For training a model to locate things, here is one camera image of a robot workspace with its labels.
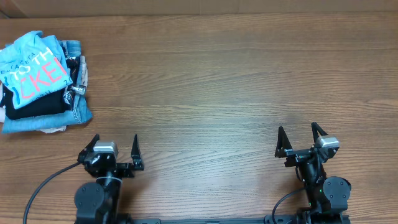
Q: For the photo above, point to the folded black printed garment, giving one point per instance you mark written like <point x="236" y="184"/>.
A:
<point x="75" y="88"/>

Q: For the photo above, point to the folded blue jeans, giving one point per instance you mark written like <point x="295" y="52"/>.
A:
<point x="78" y="114"/>

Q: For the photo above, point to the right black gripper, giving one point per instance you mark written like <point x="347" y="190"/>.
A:
<point x="298" y="155"/>

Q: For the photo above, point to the light blue printed t-shirt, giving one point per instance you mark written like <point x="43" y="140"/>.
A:
<point x="34" y="66"/>

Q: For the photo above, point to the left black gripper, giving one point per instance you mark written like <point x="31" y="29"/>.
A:
<point x="128" y="170"/>

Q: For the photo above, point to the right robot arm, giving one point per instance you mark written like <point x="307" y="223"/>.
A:
<point x="327" y="196"/>

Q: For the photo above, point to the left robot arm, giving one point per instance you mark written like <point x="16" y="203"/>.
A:
<point x="98" y="201"/>

